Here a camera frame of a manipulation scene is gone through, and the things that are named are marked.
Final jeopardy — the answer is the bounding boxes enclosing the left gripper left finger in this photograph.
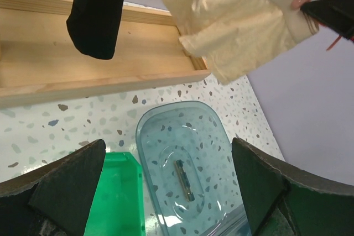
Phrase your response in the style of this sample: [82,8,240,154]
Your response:
[1,139,106,235]

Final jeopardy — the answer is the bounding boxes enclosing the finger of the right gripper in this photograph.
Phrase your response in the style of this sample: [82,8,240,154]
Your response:
[300,0,354,41]

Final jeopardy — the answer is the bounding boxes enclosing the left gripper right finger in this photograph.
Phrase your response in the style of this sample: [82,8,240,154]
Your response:
[232,138,353,235]

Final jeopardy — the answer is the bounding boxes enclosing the beige underwear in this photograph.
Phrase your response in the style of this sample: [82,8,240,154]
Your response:
[162,0,319,85]

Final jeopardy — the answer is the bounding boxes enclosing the black underwear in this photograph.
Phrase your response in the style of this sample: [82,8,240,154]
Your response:
[66,0,124,60]

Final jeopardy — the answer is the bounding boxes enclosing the wooden hanger rack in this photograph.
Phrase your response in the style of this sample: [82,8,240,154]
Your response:
[1,0,210,108]

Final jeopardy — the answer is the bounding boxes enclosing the green plastic bin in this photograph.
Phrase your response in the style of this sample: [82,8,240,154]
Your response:
[84,152,145,236]

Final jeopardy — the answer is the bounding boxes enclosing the clear blue plastic container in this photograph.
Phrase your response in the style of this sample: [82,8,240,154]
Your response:
[136,101,251,235]

